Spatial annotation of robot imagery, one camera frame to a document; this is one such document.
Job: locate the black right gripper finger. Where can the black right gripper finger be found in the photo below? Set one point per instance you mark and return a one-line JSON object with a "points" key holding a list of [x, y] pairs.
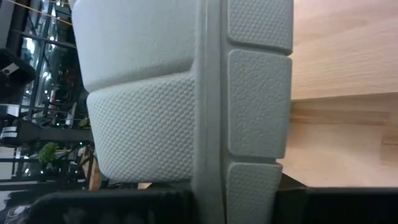
{"points": [[287, 183]]}

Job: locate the grey foam slide sandal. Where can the grey foam slide sandal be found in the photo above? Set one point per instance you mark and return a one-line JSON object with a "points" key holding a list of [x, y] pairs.
{"points": [[155, 124]]}

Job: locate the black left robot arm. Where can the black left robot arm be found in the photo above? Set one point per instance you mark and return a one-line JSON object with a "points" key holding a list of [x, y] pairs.
{"points": [[46, 135]]}

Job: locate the small green room plant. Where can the small green room plant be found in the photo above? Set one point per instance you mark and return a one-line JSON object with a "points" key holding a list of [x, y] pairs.
{"points": [[48, 153]]}

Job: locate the black metal room shelving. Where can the black metal room shelving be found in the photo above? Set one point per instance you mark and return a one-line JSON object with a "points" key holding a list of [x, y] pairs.
{"points": [[46, 40]]}

